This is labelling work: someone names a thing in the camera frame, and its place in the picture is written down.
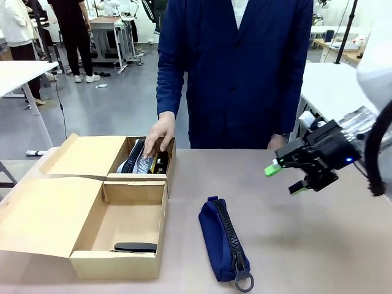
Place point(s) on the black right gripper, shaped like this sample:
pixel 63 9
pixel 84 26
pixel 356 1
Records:
pixel 327 147

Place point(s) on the black oblong case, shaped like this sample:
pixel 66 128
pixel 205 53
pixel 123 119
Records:
pixel 162 165

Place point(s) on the yellow utility knife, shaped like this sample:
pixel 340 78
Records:
pixel 152 168

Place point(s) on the black stapler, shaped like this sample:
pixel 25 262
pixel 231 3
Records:
pixel 134 246

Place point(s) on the person's right forearm navy sleeve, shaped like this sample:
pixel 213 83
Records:
pixel 168 95

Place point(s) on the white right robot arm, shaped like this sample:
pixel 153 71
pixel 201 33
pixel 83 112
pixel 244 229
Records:
pixel 376 70

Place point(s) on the person's left forearm navy sleeve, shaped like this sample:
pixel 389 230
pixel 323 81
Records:
pixel 294 104

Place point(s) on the open cardboard box with lid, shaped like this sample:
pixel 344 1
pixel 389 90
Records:
pixel 46 214
pixel 85 153

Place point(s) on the person's left hand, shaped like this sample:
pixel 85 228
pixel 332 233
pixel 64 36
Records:
pixel 276 141

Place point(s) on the person's right hand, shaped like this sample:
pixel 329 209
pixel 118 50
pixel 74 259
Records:
pixel 162 128

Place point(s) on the navy Campus pencil case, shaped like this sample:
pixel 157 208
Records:
pixel 214 232

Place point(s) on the white table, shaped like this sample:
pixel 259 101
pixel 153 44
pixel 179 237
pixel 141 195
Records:
pixel 330 82
pixel 18 73

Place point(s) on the person's navy coat torso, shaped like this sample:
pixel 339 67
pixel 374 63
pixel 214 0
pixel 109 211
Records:
pixel 239 76

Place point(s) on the wooden workbench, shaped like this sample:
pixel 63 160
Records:
pixel 352 55

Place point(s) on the dark blue mug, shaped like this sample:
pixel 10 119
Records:
pixel 329 35

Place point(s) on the black tripod pole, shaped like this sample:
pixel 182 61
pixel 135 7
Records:
pixel 346 33

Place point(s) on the white paper scrap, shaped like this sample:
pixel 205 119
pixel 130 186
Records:
pixel 100 86

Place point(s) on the black shoes pair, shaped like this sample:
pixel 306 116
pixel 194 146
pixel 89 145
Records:
pixel 102 74

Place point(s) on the grey metal desk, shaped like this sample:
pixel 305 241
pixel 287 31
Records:
pixel 105 21

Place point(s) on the bystander in black clothes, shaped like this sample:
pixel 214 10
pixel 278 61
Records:
pixel 72 36

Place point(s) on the dark table leg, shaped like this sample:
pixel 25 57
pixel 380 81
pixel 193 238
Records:
pixel 7 174

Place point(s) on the bystander in white top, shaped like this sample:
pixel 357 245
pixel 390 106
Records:
pixel 15 21

